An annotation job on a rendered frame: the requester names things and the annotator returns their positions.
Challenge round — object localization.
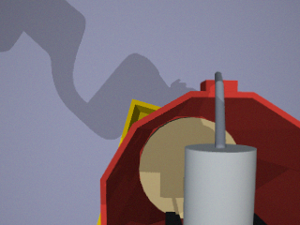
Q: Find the red bucket with wire handle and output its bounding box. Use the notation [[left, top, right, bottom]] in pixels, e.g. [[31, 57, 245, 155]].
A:
[[100, 71, 300, 225]]

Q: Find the yellow square tray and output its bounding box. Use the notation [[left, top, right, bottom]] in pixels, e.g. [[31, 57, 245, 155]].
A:
[[119, 99, 161, 146]]

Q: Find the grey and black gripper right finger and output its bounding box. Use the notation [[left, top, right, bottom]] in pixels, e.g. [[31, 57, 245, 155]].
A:
[[253, 213, 267, 225]]

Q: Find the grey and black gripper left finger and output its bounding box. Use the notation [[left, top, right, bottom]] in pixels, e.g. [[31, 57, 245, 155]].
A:
[[165, 212, 182, 225]]

